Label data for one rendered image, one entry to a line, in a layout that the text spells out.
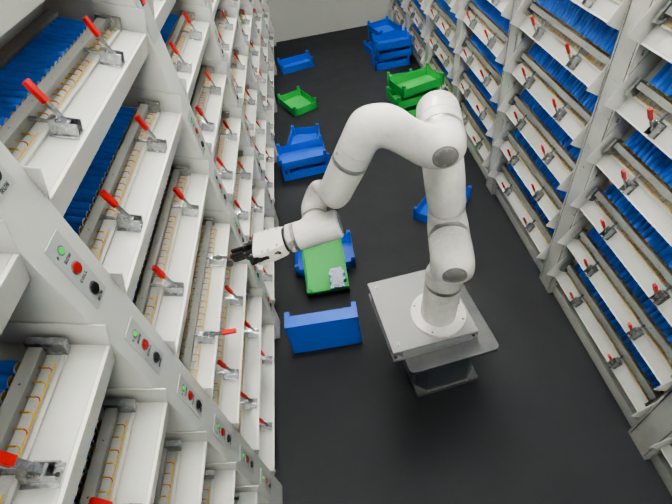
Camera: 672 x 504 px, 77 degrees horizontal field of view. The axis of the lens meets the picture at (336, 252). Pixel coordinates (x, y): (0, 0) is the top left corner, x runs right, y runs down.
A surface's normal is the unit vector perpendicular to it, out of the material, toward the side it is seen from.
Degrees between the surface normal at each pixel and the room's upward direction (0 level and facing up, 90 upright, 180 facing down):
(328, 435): 0
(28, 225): 90
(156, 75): 90
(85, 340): 90
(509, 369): 0
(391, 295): 4
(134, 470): 20
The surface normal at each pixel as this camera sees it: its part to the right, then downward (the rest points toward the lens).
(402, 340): -0.08, -0.66
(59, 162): 0.21, -0.70
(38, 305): 0.11, 0.71
